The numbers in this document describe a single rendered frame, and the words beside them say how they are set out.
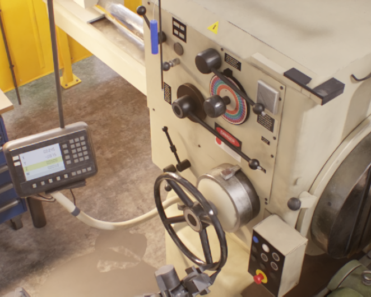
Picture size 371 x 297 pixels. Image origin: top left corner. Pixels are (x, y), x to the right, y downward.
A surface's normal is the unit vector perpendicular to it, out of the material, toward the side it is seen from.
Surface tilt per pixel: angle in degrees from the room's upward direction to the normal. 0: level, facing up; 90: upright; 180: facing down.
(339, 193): 58
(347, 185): 50
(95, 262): 0
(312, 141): 90
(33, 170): 71
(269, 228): 0
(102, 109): 0
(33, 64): 90
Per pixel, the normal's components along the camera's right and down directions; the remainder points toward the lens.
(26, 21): 0.64, 0.52
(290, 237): 0.00, -0.73
